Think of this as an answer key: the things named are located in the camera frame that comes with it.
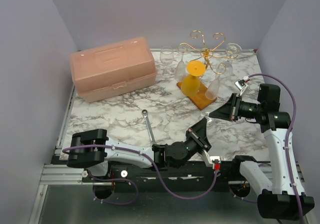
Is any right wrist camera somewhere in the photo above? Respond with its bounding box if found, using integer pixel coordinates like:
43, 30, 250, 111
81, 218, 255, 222
234, 76, 250, 96

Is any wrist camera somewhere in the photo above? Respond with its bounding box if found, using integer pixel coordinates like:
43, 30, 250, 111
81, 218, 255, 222
234, 76, 250, 96
201, 151, 221, 170

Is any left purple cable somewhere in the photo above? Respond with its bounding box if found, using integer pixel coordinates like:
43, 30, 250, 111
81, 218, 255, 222
61, 144, 221, 205

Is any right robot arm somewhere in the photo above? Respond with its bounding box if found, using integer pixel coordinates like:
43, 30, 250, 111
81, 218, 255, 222
209, 84, 315, 221

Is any ribbed clear champagne flute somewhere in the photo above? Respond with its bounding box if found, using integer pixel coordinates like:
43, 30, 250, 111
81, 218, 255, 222
174, 53, 186, 82

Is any pink plastic storage box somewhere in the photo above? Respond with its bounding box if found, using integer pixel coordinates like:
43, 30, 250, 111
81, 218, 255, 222
69, 37, 158, 103

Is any short clear goblet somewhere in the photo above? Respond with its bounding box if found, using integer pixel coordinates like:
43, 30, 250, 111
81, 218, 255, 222
198, 111, 216, 128

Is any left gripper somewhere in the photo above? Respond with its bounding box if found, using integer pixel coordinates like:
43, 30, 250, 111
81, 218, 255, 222
183, 118, 211, 162

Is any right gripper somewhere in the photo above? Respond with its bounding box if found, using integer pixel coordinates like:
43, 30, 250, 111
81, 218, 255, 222
209, 92, 263, 121

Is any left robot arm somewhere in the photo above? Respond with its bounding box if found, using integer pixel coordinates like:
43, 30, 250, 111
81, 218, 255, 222
62, 118, 213, 182

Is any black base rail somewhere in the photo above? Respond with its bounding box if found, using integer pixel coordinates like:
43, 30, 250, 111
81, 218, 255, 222
89, 160, 252, 197

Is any clear wine glass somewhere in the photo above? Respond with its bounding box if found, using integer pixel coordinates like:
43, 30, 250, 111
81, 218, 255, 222
221, 43, 242, 77
160, 45, 174, 78

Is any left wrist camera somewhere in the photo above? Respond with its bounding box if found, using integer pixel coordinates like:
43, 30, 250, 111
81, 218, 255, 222
201, 151, 221, 170

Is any yellow plastic wine glass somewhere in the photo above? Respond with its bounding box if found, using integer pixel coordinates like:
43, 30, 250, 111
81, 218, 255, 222
180, 60, 206, 97

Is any gold wire glass rack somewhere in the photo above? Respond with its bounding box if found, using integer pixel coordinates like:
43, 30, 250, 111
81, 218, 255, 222
176, 30, 226, 110

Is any silver ratchet wrench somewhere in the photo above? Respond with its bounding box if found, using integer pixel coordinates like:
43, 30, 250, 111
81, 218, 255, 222
141, 109, 156, 145

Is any clear wine glass back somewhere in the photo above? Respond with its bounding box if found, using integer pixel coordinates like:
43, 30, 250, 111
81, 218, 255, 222
160, 45, 174, 78

